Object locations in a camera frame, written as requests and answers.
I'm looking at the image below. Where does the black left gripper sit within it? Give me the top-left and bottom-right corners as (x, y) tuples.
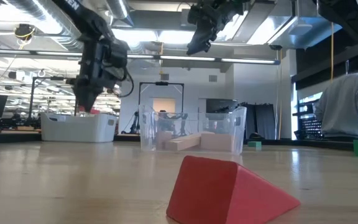
(73, 39), (130, 113)

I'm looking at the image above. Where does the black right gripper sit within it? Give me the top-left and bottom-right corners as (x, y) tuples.
(186, 0), (250, 56)

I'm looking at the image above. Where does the red rectangular block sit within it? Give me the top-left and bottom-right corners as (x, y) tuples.
(78, 106), (101, 115)

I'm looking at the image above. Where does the wooden half-ring block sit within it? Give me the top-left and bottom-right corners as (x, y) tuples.
(156, 130), (174, 151)

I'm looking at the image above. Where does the wooden block with round cutout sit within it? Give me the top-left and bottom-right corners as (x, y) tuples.
(200, 131), (235, 153)

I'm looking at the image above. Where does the long wooden plank block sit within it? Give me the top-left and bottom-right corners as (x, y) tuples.
(165, 133), (203, 152)

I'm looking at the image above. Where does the linear ceiling light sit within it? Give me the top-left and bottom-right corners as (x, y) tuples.
(0, 49), (281, 65)

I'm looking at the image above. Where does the translucent white plastic bin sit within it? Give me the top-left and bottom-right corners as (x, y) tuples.
(40, 111), (119, 143)

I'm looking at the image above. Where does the clear plastic bin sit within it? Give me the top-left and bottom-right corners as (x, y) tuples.
(138, 104), (248, 156)

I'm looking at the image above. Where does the black yellow ceiling reel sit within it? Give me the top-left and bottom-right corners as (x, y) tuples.
(14, 23), (36, 41)

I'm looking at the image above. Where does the black curtain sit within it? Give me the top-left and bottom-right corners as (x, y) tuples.
(240, 102), (280, 141)

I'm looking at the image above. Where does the black perforated crate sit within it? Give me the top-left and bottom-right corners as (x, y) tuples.
(299, 114), (323, 140)

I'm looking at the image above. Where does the red triangular wedge block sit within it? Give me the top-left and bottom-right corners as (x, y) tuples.
(165, 155), (301, 224)

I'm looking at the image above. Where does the person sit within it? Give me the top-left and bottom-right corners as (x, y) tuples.
(314, 72), (358, 141)

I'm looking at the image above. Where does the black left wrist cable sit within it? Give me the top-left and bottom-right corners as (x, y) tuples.
(112, 67), (135, 99)

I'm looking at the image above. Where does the black stand frame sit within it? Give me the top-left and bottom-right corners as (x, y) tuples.
(26, 77), (80, 125)

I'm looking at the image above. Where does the black rectangular rig frame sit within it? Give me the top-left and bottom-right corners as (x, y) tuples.
(138, 82), (185, 108)

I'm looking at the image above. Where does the black wall screen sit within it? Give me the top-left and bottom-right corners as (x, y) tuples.
(206, 98), (238, 114)

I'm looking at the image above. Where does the round silver air duct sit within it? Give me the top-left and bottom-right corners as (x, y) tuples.
(106, 0), (135, 27)

